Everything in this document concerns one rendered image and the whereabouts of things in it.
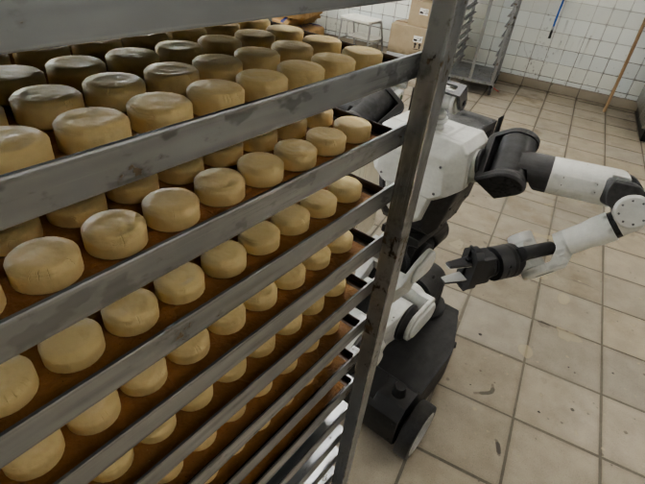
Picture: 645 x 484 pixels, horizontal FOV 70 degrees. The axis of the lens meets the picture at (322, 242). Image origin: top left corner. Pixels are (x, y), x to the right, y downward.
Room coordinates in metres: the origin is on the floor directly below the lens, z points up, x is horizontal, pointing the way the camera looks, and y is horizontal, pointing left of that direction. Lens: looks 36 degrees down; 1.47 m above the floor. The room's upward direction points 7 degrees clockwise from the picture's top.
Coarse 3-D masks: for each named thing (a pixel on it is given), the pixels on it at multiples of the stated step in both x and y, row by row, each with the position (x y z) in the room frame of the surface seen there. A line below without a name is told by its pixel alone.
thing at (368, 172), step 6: (372, 162) 1.91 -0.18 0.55; (360, 168) 1.83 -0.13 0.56; (366, 168) 1.84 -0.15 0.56; (372, 168) 1.93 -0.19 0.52; (354, 174) 1.84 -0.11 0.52; (360, 174) 1.83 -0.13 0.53; (366, 174) 1.85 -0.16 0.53; (372, 174) 1.94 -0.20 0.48; (378, 174) 2.03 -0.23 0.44; (372, 180) 1.96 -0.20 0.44; (378, 180) 2.05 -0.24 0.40; (372, 216) 2.07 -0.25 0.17; (366, 222) 1.97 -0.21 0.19; (372, 222) 2.09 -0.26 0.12; (360, 228) 1.89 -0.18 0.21; (366, 228) 1.99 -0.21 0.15
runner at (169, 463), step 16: (368, 288) 0.58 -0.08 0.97; (352, 304) 0.54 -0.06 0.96; (336, 320) 0.51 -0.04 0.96; (320, 336) 0.48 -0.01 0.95; (288, 352) 0.42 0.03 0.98; (272, 368) 0.39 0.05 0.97; (256, 384) 0.37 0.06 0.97; (240, 400) 0.34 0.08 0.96; (224, 416) 0.32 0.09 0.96; (208, 432) 0.30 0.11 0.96; (176, 448) 0.27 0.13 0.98; (192, 448) 0.28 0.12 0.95; (160, 464) 0.25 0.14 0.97; (176, 464) 0.26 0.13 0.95; (144, 480) 0.23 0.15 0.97
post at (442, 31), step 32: (448, 0) 0.58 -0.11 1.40; (448, 32) 0.57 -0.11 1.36; (448, 64) 0.59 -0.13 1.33; (416, 96) 0.59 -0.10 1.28; (416, 128) 0.58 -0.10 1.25; (416, 160) 0.58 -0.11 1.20; (416, 192) 0.59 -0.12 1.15; (384, 256) 0.58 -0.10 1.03; (384, 288) 0.58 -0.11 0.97; (384, 320) 0.58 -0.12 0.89; (352, 384) 0.59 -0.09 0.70; (352, 416) 0.58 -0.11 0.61; (352, 448) 0.58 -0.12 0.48
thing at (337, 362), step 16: (336, 368) 0.57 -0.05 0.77; (320, 384) 0.53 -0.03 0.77; (304, 400) 0.49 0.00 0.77; (288, 416) 0.46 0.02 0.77; (272, 432) 0.42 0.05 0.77; (240, 448) 0.38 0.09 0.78; (256, 448) 0.39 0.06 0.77; (240, 464) 0.37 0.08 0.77; (208, 480) 0.33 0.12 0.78; (224, 480) 0.34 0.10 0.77
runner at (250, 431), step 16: (352, 336) 0.56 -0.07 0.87; (336, 352) 0.52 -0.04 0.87; (320, 368) 0.49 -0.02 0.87; (304, 384) 0.46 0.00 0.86; (288, 400) 0.42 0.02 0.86; (272, 416) 0.39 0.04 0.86; (256, 432) 0.37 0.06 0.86; (224, 448) 0.32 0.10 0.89; (208, 464) 0.30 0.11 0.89; (224, 464) 0.32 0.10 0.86; (192, 480) 0.28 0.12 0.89
